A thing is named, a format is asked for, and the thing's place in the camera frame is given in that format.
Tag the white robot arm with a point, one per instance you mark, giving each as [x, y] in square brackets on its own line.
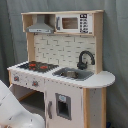
[13, 114]

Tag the wooden toy kitchen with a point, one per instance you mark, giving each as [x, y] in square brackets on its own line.
[63, 50]

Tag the grey toy sink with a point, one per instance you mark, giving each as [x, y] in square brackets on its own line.
[73, 74]

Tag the black toy faucet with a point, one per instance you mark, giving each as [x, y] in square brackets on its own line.
[83, 64]

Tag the black toy stovetop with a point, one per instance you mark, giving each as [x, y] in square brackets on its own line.
[38, 66]

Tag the right red stove knob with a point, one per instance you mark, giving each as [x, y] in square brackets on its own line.
[35, 83]

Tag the red stove knob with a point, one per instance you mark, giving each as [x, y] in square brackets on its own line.
[35, 83]
[16, 78]

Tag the white dishwasher door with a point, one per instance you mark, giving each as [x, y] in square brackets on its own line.
[64, 106]

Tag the toy microwave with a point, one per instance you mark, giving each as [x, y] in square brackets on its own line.
[74, 23]

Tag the grey range hood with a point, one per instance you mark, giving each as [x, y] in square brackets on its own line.
[42, 24]

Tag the left red stove knob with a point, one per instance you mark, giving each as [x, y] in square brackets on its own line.
[16, 78]

